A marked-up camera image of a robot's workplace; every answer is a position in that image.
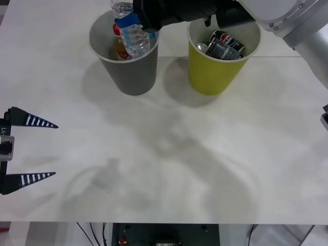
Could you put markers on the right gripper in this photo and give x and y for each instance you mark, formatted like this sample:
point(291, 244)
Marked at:
point(156, 12)

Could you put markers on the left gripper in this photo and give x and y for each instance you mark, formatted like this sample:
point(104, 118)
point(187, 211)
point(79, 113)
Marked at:
point(5, 129)

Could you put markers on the clear plastic bottle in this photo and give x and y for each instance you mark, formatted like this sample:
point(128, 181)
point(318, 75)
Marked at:
point(135, 39)

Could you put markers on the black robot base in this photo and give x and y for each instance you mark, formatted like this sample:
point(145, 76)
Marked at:
point(166, 234)

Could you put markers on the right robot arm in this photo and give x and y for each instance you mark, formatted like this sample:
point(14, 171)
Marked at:
point(282, 18)

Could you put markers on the orange bottle with red cap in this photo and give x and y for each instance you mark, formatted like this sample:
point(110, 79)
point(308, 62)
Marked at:
point(119, 47)

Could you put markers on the grey plastic bin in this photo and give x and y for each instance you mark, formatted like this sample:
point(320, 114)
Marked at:
point(132, 74)

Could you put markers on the silver can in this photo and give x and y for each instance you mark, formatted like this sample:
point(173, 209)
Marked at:
point(202, 47)

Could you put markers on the black can with grey print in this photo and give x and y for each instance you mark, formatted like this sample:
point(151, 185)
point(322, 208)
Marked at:
point(221, 50)

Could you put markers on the yellow-green plastic bin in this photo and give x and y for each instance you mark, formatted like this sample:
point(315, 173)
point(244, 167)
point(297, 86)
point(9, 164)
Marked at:
point(210, 74)

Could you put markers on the black can with round logo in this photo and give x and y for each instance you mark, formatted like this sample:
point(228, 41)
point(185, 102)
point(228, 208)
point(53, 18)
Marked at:
point(226, 37)

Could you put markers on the red button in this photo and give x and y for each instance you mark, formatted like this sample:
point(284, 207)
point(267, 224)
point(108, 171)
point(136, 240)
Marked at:
point(122, 240)

